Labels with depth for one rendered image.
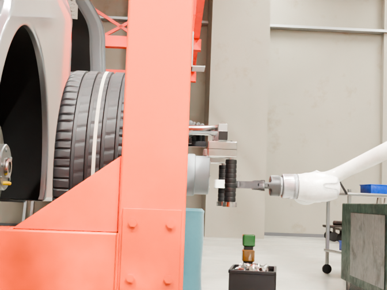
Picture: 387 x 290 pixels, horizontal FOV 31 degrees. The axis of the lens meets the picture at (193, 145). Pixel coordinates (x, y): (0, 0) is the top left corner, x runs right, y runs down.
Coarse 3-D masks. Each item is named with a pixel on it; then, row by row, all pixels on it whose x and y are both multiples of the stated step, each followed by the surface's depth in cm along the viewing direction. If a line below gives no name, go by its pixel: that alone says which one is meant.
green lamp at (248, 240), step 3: (243, 234) 230; (246, 234) 229; (249, 234) 229; (252, 234) 230; (243, 237) 229; (246, 237) 228; (249, 237) 228; (252, 237) 228; (243, 240) 228; (246, 240) 228; (249, 240) 228; (252, 240) 228; (243, 243) 228; (246, 243) 228; (249, 243) 228; (252, 243) 228; (246, 246) 228; (249, 246) 228; (252, 246) 228
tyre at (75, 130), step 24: (96, 72) 222; (120, 72) 225; (72, 96) 207; (96, 96) 208; (120, 96) 209; (72, 120) 202; (120, 120) 203; (72, 144) 200; (96, 144) 199; (120, 144) 200; (72, 168) 199; (96, 168) 198
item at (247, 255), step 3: (243, 249) 230; (243, 252) 228; (246, 252) 228; (249, 252) 228; (252, 252) 228; (243, 255) 228; (246, 255) 228; (249, 255) 228; (252, 255) 228; (243, 258) 228; (246, 258) 228; (249, 258) 228; (252, 258) 228; (243, 261) 228; (246, 261) 228; (249, 261) 228; (252, 261) 228
